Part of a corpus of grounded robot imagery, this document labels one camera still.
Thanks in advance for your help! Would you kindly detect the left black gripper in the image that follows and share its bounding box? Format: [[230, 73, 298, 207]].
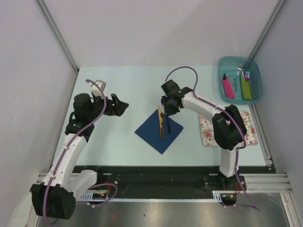
[[87, 93, 128, 121]]

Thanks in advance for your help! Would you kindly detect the purple spoon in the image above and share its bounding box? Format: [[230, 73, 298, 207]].
[[161, 97, 171, 133]]

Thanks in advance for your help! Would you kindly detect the gold knife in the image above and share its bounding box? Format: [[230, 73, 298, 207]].
[[158, 106, 164, 139]]

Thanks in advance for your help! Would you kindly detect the dark blue paper napkin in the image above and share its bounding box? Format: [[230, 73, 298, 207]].
[[135, 110, 183, 154]]

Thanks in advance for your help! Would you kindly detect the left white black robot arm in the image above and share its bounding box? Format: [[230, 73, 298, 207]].
[[30, 93, 129, 221]]

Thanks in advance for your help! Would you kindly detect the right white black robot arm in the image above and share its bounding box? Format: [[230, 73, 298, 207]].
[[161, 80, 247, 190]]

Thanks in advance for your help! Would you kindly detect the green rolled napkin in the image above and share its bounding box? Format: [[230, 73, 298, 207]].
[[241, 77, 252, 100]]

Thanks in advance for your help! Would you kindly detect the floral cloth mat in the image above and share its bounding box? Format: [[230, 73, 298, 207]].
[[199, 111, 258, 147]]

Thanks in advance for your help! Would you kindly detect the teal plastic bin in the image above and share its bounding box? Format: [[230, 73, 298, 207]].
[[218, 56, 263, 105]]

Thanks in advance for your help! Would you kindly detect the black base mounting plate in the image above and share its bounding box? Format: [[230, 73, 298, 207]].
[[71, 165, 276, 199]]

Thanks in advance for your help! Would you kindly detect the iridescent fork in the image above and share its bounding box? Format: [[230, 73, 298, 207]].
[[243, 71, 250, 81]]

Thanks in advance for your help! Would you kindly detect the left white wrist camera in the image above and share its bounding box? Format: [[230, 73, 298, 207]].
[[90, 80, 106, 97]]

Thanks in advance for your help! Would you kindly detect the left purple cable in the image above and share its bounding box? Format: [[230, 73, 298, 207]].
[[44, 79, 118, 225]]

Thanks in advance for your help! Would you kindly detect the purple cable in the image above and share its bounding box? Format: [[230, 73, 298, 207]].
[[44, 79, 118, 225], [165, 66, 261, 211]]

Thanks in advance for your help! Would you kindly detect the white slotted cable duct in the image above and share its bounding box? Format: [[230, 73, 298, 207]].
[[80, 192, 223, 203]]

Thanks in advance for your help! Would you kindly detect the aluminium rail frame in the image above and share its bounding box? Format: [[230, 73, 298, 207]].
[[34, 104, 294, 227]]

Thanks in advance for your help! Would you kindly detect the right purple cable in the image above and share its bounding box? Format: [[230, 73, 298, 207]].
[[165, 66, 261, 211]]

